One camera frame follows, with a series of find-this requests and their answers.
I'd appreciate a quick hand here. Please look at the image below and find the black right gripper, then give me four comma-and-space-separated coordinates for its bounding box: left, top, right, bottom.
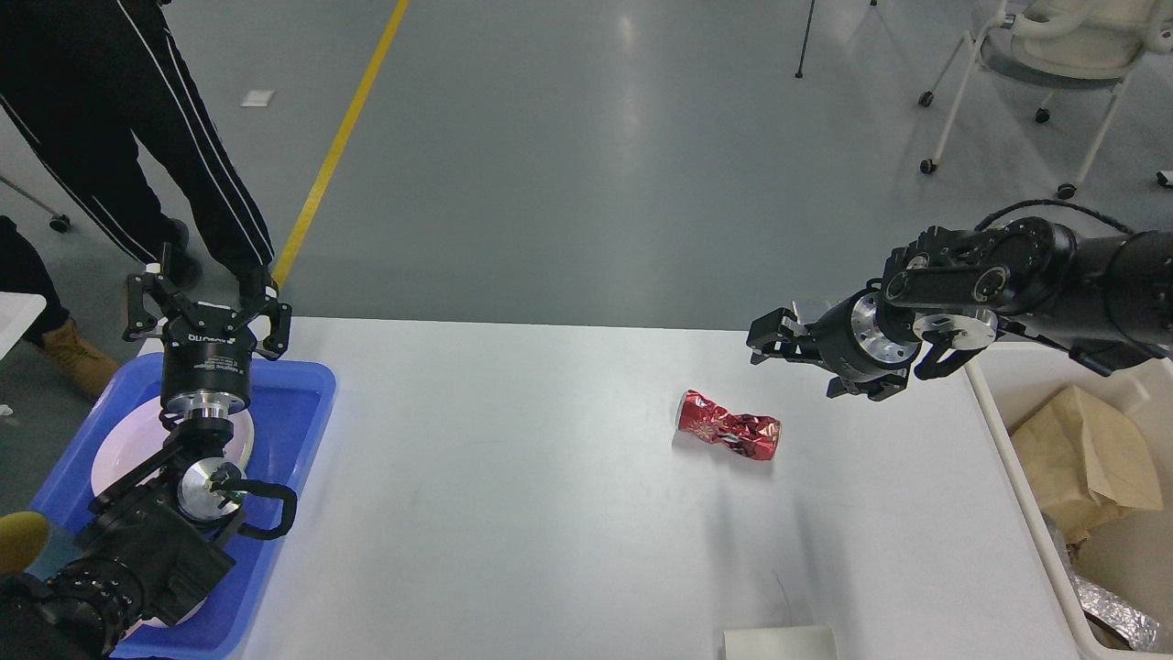
746, 290, 921, 402

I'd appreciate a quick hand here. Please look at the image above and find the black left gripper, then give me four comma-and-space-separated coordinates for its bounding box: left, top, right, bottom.
121, 243, 291, 413

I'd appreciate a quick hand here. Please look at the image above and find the pink plate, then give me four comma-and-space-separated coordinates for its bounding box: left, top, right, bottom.
91, 396, 255, 496

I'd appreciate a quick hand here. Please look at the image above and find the brown paper bag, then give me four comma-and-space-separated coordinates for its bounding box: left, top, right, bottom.
1011, 385, 1165, 545

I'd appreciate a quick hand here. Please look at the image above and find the teal mug yellow inside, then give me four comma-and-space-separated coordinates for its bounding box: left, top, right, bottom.
1, 511, 49, 576

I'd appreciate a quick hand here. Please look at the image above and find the aluminium foil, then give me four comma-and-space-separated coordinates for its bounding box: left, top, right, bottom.
1045, 520, 1167, 653

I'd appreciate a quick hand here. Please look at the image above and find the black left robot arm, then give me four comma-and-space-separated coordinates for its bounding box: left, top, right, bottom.
4, 246, 298, 659

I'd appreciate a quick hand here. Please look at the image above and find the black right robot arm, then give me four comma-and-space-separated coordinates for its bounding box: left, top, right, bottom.
746, 200, 1172, 402

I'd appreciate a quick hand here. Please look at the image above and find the red foil wrapper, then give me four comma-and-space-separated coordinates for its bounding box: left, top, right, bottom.
677, 390, 781, 461

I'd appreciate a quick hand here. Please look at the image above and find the blue plastic tray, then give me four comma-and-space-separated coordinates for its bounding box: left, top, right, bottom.
32, 354, 335, 659

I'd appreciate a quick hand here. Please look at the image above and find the brown boot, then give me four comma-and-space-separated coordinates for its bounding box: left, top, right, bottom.
0, 215, 122, 399

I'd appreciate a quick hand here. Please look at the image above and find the white side table left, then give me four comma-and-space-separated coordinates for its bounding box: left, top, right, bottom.
0, 291, 46, 359

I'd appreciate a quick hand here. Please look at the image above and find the white chair base left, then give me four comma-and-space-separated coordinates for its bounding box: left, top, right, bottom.
1, 176, 72, 234

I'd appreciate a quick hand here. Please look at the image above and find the person in striped track pants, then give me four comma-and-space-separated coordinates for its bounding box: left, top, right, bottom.
1, 1, 278, 302

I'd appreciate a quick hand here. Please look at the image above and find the white paper cup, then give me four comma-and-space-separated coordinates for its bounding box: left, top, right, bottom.
723, 625, 839, 659

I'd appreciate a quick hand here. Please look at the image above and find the black tripod leg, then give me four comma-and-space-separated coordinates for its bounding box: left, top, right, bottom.
795, 0, 818, 80

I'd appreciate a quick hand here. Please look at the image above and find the beige plastic bin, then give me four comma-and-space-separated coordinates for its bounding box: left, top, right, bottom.
964, 342, 1172, 659

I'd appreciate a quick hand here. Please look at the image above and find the white office chair right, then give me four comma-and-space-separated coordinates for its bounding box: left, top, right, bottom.
917, 1, 1172, 200

